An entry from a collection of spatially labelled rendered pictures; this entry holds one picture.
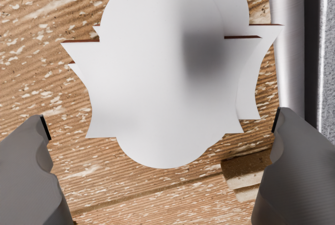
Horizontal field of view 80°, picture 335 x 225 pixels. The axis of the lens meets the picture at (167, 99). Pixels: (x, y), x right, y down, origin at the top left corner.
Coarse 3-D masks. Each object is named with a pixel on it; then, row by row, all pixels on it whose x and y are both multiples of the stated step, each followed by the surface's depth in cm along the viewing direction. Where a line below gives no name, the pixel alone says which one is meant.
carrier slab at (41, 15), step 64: (0, 0) 14; (64, 0) 14; (256, 0) 15; (0, 64) 16; (64, 64) 17; (0, 128) 19; (64, 128) 20; (256, 128) 20; (64, 192) 24; (128, 192) 24
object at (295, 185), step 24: (288, 120) 10; (288, 144) 8; (312, 144) 8; (288, 168) 7; (312, 168) 7; (264, 192) 6; (288, 192) 6; (312, 192) 6; (264, 216) 6; (288, 216) 6; (312, 216) 6
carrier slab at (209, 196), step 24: (144, 192) 25; (168, 192) 24; (192, 192) 24; (216, 192) 25; (72, 216) 26; (96, 216) 26; (120, 216) 26; (144, 216) 26; (168, 216) 27; (192, 216) 27; (216, 216) 27; (240, 216) 27
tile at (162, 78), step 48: (144, 0) 11; (192, 0) 11; (96, 48) 12; (144, 48) 12; (192, 48) 12; (240, 48) 12; (96, 96) 14; (144, 96) 14; (192, 96) 14; (144, 144) 16; (192, 144) 16
